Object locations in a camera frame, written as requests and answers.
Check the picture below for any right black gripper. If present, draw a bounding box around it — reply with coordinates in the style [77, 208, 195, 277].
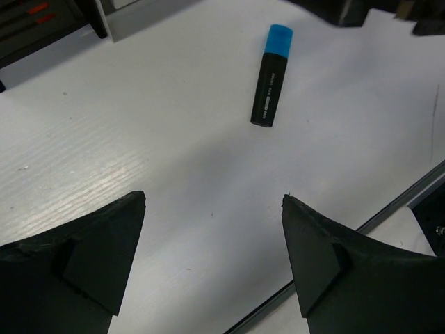
[291, 0, 444, 35]

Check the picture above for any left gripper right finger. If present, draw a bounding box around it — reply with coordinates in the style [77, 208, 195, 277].
[282, 195, 444, 333]

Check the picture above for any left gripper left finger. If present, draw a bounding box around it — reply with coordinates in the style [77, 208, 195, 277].
[1, 191, 145, 333]

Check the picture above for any blue highlighter marker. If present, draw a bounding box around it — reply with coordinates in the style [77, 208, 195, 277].
[250, 24, 293, 127]

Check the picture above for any pink highlighter marker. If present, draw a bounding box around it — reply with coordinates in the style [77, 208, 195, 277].
[35, 13, 56, 24]

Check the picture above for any orange highlighter marker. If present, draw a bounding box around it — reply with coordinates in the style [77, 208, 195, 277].
[26, 2, 49, 15]

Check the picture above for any white organizer container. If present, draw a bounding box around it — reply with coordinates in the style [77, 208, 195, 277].
[96, 1, 146, 42]

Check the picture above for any black organizer container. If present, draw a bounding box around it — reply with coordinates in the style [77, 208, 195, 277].
[0, 0, 108, 93]

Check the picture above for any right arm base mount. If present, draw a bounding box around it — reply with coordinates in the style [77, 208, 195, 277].
[412, 193, 444, 257]

